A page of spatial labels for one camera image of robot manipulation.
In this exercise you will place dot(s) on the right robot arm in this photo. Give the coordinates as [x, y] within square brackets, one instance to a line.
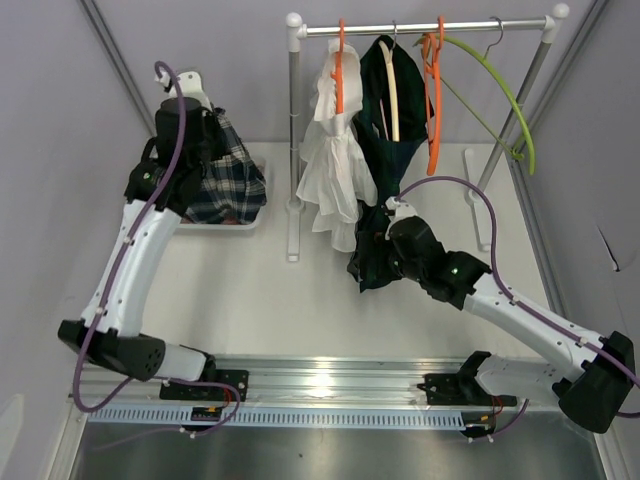
[587, 375]

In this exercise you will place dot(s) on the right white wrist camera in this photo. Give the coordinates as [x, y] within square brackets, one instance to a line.
[398, 209]

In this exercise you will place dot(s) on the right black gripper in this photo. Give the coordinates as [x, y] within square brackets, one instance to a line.
[390, 241]

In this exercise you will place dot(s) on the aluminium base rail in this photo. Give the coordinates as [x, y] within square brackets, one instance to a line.
[331, 382]

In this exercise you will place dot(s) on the navy white plaid skirt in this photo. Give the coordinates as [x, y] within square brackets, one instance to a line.
[233, 189]

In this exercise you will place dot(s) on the cream hanger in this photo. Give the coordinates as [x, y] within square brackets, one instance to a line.
[392, 85]

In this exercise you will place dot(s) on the white plastic basket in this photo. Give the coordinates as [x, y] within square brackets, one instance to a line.
[264, 167]

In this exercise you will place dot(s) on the white ruffled dress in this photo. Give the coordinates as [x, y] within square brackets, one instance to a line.
[336, 178]

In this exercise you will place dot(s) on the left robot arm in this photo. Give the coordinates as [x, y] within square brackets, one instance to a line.
[109, 332]

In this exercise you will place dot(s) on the white clothes rack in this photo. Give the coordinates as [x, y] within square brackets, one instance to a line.
[297, 31]

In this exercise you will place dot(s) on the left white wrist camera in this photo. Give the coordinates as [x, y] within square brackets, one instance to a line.
[191, 85]

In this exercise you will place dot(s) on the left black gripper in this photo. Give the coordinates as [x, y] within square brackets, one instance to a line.
[211, 121]

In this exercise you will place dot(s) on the empty orange hanger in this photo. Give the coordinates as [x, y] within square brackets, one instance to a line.
[434, 100]

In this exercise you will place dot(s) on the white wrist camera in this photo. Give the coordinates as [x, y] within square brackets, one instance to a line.
[398, 209]
[191, 85]

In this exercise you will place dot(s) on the lime green hanger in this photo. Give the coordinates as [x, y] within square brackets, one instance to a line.
[525, 146]

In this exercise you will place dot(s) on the orange hanger with dress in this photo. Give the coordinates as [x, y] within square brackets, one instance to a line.
[337, 74]

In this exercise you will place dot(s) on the slotted cable duct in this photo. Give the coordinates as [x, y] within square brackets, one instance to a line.
[284, 417]

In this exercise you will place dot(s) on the dark green plaid skirt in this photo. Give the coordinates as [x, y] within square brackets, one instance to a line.
[387, 159]

